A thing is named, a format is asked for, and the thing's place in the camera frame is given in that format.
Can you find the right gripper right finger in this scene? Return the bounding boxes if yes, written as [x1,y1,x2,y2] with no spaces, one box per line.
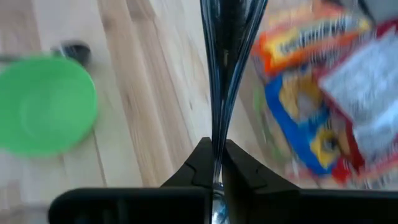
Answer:
[222,139,312,224]

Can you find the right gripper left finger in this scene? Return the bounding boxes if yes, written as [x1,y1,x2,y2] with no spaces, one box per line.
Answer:
[160,136,215,224]

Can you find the blue soy sauce ramen pack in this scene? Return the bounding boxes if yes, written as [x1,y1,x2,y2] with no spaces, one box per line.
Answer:
[264,71,352,177]

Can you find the metal spoon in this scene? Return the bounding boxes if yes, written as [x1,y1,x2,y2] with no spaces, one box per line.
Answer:
[200,0,269,224]
[51,40,93,66]

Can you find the red ramen noodle pack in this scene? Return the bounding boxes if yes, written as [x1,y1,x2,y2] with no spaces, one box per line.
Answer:
[317,18,398,183]

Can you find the orange chicken ramen pack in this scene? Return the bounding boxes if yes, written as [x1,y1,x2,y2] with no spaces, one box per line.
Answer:
[251,0,374,75]

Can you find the small clear plastic bin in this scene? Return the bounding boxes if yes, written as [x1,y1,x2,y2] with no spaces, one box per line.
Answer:
[242,0,398,190]

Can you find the green plastic bowl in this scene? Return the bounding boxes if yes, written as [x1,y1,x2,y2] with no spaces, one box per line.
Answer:
[0,55,100,158]

